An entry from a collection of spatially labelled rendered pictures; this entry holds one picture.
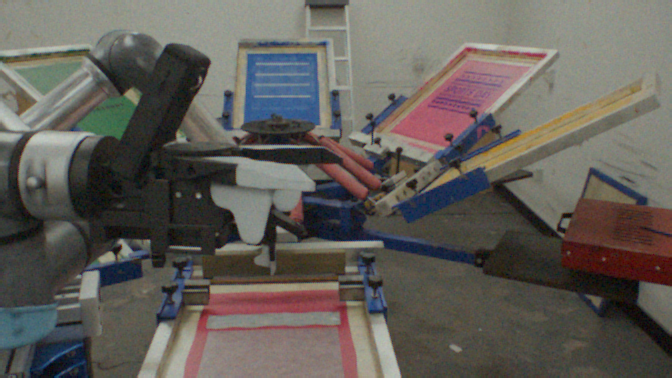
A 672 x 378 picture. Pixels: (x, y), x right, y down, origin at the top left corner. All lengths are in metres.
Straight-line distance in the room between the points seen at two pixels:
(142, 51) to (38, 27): 4.76
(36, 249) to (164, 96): 0.19
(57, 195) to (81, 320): 0.89
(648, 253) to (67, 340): 1.51
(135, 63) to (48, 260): 0.82
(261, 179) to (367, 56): 5.37
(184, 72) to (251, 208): 0.12
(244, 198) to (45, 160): 0.17
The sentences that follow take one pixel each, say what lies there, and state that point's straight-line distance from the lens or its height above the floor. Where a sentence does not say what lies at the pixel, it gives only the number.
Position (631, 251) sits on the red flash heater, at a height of 1.10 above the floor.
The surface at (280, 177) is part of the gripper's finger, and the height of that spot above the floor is 1.68.
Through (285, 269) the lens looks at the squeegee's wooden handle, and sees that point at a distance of 1.79.
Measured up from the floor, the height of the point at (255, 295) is 0.96.
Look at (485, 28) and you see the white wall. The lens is 5.98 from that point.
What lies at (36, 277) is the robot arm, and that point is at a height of 1.56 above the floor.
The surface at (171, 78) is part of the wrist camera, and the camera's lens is 0.49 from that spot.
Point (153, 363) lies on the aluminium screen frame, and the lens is 1.55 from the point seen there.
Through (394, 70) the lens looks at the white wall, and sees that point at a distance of 5.83.
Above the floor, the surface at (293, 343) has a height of 0.96.
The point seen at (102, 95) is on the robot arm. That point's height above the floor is 1.59.
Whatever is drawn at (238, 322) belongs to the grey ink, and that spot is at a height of 0.96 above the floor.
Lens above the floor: 1.80
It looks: 18 degrees down
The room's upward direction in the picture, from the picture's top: straight up
